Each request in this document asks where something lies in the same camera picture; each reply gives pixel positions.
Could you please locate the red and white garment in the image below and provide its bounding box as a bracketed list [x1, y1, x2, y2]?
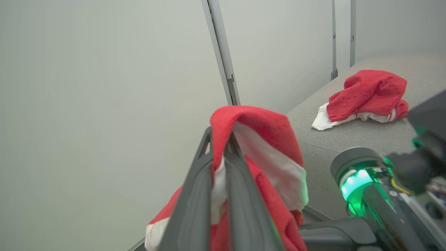
[145, 106, 309, 251]
[312, 70, 409, 131]

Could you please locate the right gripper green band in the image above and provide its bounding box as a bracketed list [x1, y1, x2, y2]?
[298, 147, 446, 251]

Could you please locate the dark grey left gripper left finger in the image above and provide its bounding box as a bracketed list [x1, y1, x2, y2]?
[159, 127, 214, 251]

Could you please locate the grey metal partition post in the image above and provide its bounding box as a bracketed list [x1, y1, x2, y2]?
[350, 0, 356, 68]
[331, 0, 338, 81]
[201, 0, 241, 106]

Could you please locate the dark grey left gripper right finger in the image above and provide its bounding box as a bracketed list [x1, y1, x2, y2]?
[224, 134, 285, 251]

